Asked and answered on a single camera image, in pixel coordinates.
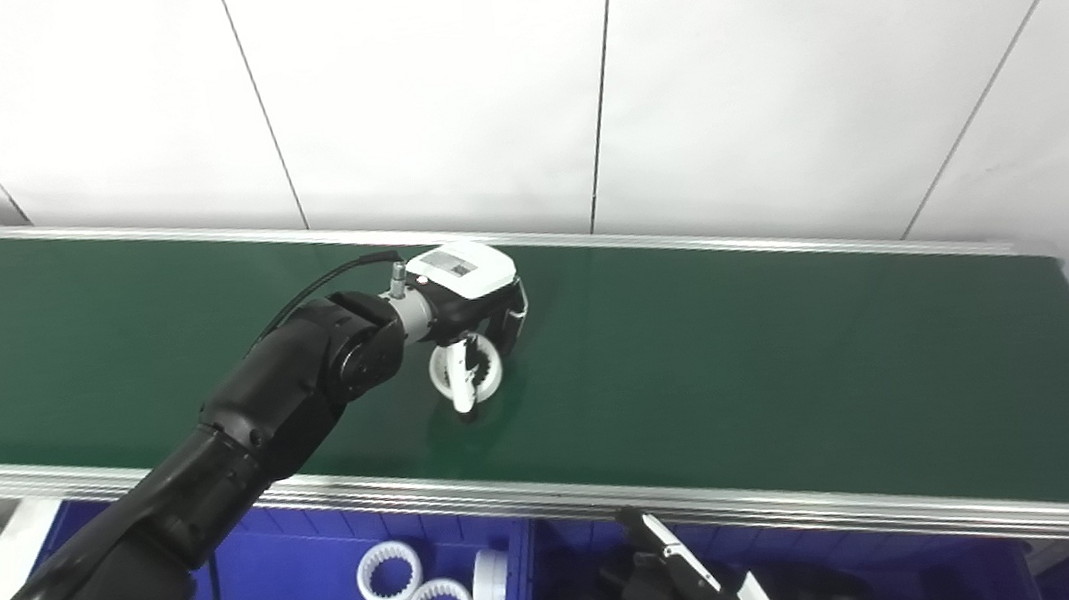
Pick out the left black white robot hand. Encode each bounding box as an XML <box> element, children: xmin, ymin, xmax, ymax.
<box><xmin>403</xmin><ymin>233</ymin><xmax>544</xmax><ymax>424</ymax></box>

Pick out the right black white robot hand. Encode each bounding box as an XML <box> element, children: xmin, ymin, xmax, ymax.
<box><xmin>616</xmin><ymin>491</ymin><xmax>791</xmax><ymax>600</ymax></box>

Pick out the green conveyor belt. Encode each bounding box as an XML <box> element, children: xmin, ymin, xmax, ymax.
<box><xmin>0</xmin><ymin>100</ymin><xmax>1069</xmax><ymax>600</ymax></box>
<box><xmin>0</xmin><ymin>63</ymin><xmax>1069</xmax><ymax>600</ymax></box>

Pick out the blue bin with black parts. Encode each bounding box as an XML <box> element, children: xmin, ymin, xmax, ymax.
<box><xmin>520</xmin><ymin>463</ymin><xmax>1043</xmax><ymax>600</ymax></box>

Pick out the blue bin with white parts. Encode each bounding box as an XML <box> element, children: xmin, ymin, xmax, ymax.
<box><xmin>19</xmin><ymin>447</ymin><xmax>541</xmax><ymax>600</ymax></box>

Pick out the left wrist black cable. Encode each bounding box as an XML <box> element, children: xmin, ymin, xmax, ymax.
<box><xmin>234</xmin><ymin>247</ymin><xmax>419</xmax><ymax>354</ymax></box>

